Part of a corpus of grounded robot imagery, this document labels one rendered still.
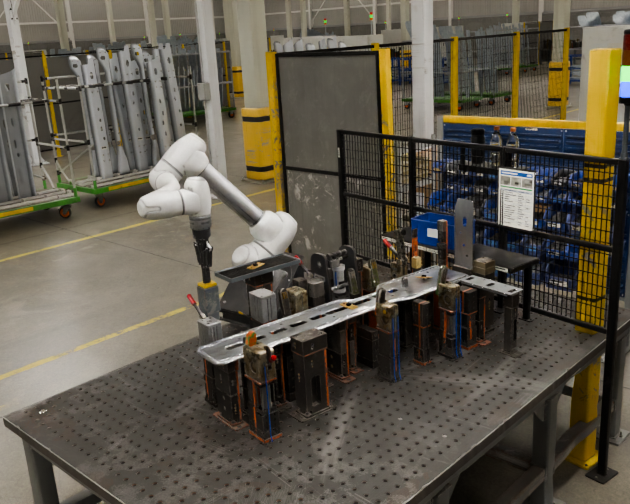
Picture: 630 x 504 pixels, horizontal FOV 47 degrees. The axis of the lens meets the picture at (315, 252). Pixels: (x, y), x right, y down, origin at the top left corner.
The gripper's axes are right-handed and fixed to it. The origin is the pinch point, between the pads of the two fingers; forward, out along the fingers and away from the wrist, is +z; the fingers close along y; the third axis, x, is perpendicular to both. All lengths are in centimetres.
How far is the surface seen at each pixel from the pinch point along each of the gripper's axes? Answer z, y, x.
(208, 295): 7.9, 3.5, -1.8
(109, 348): 119, -226, 35
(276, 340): 19.0, 40.8, 5.7
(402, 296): 19, 42, 73
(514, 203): -9, 43, 150
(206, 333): 16.5, 19.9, -13.2
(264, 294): 8.0, 19.8, 15.4
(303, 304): 17.0, 21.9, 33.4
